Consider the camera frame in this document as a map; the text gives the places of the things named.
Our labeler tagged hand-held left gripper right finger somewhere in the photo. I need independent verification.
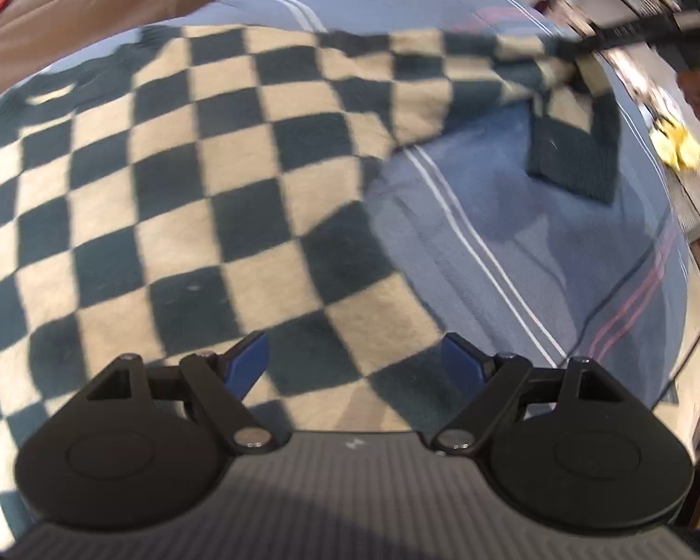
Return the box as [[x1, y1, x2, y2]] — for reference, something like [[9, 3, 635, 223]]
[[432, 331, 634, 456]]

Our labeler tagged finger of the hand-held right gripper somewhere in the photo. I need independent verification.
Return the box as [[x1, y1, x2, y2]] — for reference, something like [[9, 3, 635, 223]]
[[554, 8, 700, 65]]

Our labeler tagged blue striped blanket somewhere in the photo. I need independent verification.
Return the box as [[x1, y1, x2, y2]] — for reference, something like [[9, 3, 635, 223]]
[[0, 0, 692, 421]]

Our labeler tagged yellow item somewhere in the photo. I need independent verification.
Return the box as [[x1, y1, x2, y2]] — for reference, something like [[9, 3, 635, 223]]
[[650, 117, 700, 170]]

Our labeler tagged checkered knit sweater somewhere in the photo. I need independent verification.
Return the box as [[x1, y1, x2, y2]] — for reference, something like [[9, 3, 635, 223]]
[[0, 23, 625, 543]]

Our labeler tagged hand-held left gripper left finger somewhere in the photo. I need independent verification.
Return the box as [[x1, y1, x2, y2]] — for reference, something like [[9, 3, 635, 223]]
[[84, 331, 272, 454]]

